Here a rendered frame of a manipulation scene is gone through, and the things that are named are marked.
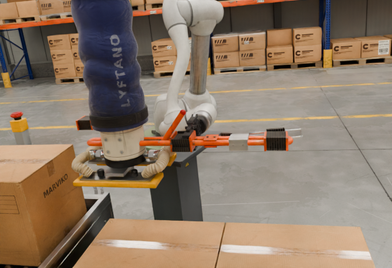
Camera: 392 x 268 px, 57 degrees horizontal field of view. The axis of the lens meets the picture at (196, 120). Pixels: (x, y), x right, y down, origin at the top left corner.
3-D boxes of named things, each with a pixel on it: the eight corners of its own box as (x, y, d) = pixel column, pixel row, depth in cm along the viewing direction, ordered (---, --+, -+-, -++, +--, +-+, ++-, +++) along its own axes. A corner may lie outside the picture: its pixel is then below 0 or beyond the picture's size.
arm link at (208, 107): (217, 125, 163) (192, 136, 167) (223, 115, 177) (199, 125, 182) (207, 104, 161) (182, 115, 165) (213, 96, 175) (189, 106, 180)
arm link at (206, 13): (177, 114, 234) (208, 108, 241) (186, 129, 222) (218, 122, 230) (180, -5, 188) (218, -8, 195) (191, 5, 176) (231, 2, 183)
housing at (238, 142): (228, 151, 133) (228, 139, 131) (231, 144, 139) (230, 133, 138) (248, 151, 131) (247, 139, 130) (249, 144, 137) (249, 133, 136)
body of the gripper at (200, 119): (207, 114, 156) (202, 121, 147) (208, 132, 159) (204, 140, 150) (190, 114, 158) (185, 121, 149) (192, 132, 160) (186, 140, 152)
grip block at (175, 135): (170, 153, 137) (168, 138, 135) (177, 143, 146) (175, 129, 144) (191, 153, 135) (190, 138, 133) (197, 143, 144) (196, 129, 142)
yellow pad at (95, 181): (73, 186, 140) (70, 174, 138) (86, 175, 149) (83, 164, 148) (156, 188, 132) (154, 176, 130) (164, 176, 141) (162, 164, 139)
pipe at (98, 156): (73, 176, 141) (70, 162, 139) (103, 151, 164) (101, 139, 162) (156, 177, 132) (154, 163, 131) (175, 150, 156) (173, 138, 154)
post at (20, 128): (46, 263, 241) (9, 121, 212) (52, 256, 248) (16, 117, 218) (55, 264, 240) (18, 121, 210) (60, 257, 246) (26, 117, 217)
